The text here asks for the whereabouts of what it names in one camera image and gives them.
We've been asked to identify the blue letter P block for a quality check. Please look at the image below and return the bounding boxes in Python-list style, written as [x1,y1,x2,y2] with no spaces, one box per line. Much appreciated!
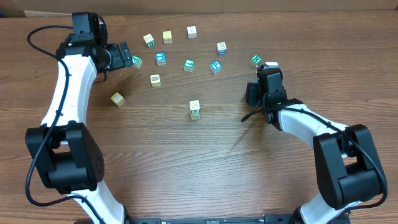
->
[210,60,222,75]

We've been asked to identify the white block green number side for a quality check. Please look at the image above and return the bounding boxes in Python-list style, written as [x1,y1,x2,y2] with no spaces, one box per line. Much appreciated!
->
[189,100,200,113]

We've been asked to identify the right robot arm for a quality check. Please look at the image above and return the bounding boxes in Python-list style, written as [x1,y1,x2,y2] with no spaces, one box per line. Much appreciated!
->
[246,62,388,223]

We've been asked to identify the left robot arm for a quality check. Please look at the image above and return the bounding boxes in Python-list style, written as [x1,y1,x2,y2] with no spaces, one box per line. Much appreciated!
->
[25,12,133,223]

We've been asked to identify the green letter block left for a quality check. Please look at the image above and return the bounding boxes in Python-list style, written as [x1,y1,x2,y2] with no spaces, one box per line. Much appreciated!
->
[132,55,142,69]

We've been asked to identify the green letter R block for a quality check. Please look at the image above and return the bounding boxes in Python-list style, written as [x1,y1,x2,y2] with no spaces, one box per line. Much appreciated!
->
[249,55,262,68]

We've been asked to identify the blue letter T block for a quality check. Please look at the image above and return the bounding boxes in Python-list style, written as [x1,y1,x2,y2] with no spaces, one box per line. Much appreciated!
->
[155,52,166,65]

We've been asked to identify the wooden block yellow side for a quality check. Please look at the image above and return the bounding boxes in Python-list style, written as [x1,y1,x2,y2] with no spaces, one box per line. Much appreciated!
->
[150,74,161,87]

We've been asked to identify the yellow top block near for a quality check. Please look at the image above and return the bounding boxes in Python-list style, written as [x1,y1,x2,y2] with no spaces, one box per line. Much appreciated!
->
[111,92,125,106]

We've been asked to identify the yellow top block far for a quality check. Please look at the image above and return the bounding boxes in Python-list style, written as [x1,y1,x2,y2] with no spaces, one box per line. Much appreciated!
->
[162,30,172,44]

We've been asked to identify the white block blue side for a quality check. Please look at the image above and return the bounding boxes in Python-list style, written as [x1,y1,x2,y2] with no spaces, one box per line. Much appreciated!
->
[216,42,227,55]

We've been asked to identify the green number 7 block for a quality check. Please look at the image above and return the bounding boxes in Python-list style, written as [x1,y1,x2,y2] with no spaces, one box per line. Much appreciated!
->
[183,60,195,72]

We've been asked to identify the white block top centre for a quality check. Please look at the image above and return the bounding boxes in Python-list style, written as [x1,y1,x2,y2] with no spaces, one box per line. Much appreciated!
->
[187,26,197,39]

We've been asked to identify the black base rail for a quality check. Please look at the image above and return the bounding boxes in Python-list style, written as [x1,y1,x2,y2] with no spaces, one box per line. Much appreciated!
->
[125,215,303,224]

